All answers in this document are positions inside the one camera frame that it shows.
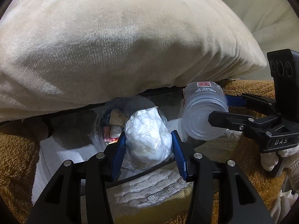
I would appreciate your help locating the brown paper bag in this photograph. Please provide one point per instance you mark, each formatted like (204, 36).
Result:
(117, 118)

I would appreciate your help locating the pink cat claw box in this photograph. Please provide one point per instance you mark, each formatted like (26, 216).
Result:
(106, 134)

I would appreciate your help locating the cream curtain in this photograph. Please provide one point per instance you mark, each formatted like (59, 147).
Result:
(273, 23)

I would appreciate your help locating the white tissue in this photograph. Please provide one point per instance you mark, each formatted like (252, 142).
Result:
(148, 140)

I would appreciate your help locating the right hand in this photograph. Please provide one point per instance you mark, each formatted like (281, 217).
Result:
(270, 160)

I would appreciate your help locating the clear plastic cup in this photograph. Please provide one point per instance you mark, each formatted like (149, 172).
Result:
(200, 100)

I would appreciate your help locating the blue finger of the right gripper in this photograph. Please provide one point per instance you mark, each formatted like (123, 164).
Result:
(229, 121)
(235, 101)

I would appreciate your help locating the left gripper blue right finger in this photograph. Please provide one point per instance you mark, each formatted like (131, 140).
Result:
(239, 202)

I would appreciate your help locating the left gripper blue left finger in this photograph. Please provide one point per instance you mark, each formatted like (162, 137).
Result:
(60, 201)

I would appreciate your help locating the beige plush bed blanket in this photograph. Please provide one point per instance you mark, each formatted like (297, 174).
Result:
(65, 54)

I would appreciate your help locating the cream knit right sleeve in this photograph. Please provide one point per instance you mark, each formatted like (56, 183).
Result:
(289, 193)

